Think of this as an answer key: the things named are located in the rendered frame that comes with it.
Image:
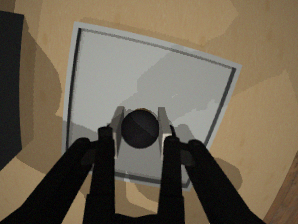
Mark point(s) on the black ball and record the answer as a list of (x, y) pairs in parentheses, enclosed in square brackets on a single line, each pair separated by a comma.
[(140, 129)]

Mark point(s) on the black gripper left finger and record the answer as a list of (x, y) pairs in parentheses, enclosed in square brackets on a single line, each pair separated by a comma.
[(51, 199)]

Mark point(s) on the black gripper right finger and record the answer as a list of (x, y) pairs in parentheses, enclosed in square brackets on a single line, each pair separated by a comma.
[(220, 200)]

